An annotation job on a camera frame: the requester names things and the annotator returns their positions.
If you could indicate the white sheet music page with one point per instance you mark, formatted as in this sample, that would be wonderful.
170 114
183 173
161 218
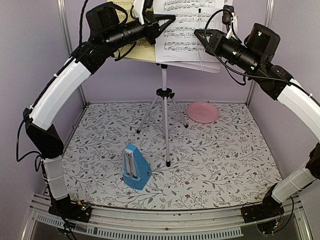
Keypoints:
178 42

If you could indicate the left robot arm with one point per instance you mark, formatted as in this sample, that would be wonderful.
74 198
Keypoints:
107 35

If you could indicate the blue metronome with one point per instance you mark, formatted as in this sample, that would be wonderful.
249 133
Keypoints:
136 170

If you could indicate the front aluminium rail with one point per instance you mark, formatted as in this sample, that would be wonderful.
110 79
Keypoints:
109 223

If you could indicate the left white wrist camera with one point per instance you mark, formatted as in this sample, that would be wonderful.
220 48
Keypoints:
138 8

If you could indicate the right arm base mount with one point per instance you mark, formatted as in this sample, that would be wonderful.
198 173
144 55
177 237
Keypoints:
262 211

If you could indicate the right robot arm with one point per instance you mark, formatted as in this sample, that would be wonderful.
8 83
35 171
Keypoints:
254 58

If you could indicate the floral table mat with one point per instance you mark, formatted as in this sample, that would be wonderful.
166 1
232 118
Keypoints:
220 164

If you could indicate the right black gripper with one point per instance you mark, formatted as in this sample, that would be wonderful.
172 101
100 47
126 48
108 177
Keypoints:
215 41

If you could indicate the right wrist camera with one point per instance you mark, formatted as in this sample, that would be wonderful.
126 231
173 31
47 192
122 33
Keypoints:
230 20

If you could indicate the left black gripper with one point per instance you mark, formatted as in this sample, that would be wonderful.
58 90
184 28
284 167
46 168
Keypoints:
153 26

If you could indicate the pink plate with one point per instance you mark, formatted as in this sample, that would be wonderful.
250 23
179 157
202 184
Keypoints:
202 112

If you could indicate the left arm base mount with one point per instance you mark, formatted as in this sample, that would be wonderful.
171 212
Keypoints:
71 210

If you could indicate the yellow sheet music page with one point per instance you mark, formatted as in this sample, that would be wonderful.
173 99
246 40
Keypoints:
142 51

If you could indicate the lilac music stand with tripod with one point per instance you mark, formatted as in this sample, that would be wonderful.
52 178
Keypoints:
167 94

